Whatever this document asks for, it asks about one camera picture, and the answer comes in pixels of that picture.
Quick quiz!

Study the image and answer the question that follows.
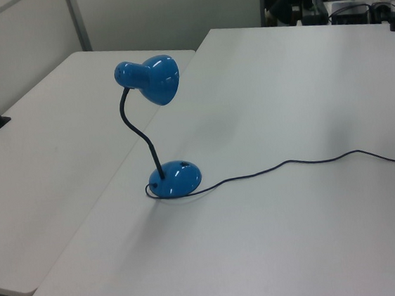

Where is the blue gooseneck desk lamp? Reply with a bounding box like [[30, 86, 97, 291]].
[[109, 51, 205, 204]]

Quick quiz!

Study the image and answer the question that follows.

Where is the black cone-shaped lamp shade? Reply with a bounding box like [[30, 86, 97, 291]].
[[266, 0, 295, 28]]

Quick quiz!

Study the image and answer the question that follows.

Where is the thin black lamp power cable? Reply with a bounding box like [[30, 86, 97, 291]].
[[142, 146, 395, 202]]

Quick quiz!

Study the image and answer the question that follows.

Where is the grey partition post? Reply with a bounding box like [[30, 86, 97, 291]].
[[63, 0, 93, 55]]

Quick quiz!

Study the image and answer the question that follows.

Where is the black box with cables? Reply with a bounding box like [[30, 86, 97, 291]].
[[327, 0, 373, 28]]

